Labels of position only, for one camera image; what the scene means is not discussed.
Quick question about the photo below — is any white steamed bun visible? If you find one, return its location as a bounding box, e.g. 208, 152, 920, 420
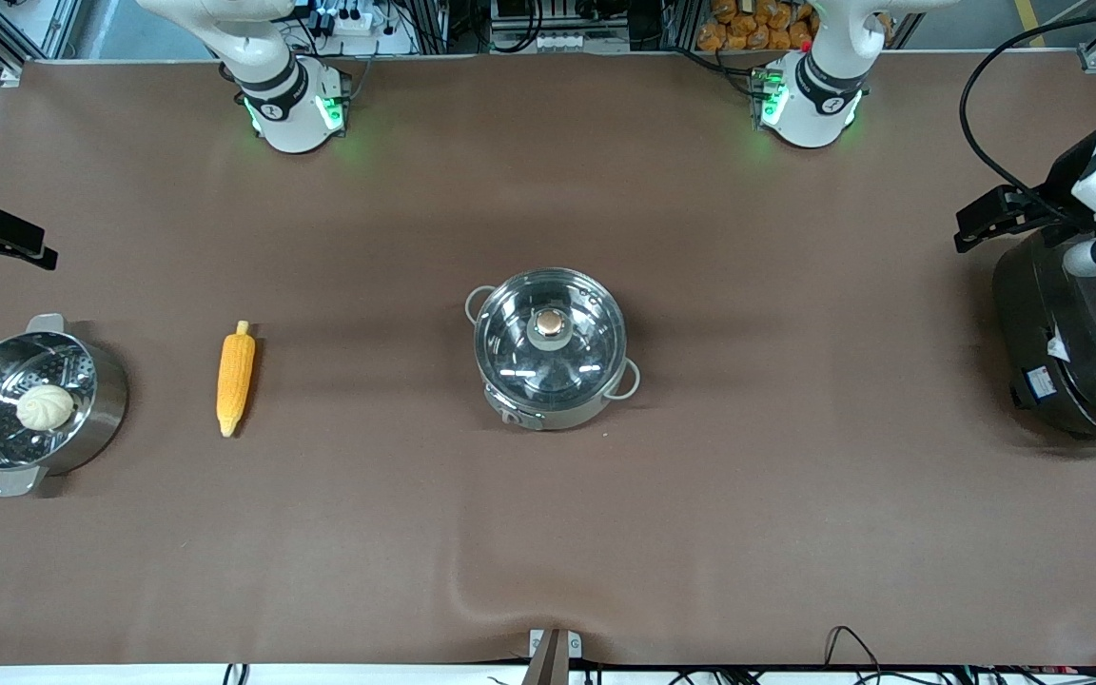
15, 384, 76, 432

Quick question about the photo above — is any glass pot lid with knob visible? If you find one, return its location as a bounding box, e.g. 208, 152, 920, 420
474, 269, 627, 405

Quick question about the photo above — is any steel pot with loop handles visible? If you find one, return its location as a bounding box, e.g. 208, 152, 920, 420
465, 268, 642, 432

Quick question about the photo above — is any black cable bundle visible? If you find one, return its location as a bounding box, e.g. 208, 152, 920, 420
596, 661, 1096, 685

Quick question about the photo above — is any black looping floor cable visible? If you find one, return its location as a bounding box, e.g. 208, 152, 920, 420
824, 626, 882, 678

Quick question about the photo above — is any yellow corn cob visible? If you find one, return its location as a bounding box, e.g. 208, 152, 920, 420
216, 321, 256, 439

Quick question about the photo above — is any bag of orange buns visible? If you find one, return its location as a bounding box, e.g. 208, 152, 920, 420
697, 0, 817, 53

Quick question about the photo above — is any brown table mat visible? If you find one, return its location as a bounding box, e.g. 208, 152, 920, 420
0, 52, 1096, 667

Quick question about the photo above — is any white power strip with plugs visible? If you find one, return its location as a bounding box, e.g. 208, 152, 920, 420
315, 5, 419, 56

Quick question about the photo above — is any steel steamer pot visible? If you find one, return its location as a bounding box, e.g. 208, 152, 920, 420
0, 314, 130, 498

